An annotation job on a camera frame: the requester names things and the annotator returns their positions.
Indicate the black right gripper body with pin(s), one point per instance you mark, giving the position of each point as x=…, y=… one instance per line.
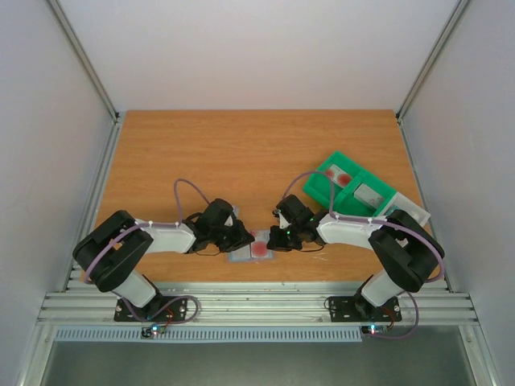
x=282, y=239

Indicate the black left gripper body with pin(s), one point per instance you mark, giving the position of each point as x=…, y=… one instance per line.
x=213, y=236

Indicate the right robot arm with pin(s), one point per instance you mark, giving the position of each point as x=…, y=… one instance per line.
x=407, y=252

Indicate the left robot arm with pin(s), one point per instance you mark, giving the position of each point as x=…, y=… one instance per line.
x=110, y=253

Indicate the red white cards stack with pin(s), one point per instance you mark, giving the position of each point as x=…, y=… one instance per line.
x=338, y=176

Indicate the green bin middle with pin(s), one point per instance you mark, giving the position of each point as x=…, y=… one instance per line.
x=350, y=206

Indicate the white translucent bin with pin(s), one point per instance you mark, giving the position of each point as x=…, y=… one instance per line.
x=419, y=214

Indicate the left controller board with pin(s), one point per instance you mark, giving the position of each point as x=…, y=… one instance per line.
x=152, y=332

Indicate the controller board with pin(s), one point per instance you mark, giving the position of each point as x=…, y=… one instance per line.
x=152, y=332
x=374, y=329

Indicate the right controller board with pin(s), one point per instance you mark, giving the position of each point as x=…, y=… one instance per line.
x=374, y=329

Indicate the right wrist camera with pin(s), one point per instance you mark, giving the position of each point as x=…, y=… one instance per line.
x=284, y=217

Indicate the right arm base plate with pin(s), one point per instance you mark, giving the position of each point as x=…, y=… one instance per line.
x=348, y=309

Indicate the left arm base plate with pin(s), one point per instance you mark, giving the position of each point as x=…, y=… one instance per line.
x=160, y=309

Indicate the aluminium table edge rail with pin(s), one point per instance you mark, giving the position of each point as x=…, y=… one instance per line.
x=268, y=303

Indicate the grey slotted cable duct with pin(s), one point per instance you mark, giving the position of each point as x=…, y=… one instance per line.
x=213, y=334

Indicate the aluminium corner post right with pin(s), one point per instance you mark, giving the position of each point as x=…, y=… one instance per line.
x=444, y=37

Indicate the aluminium corner post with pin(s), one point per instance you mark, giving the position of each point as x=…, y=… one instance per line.
x=73, y=39
x=444, y=37

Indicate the aluminium corner post left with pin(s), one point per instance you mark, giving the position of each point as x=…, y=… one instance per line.
x=73, y=39

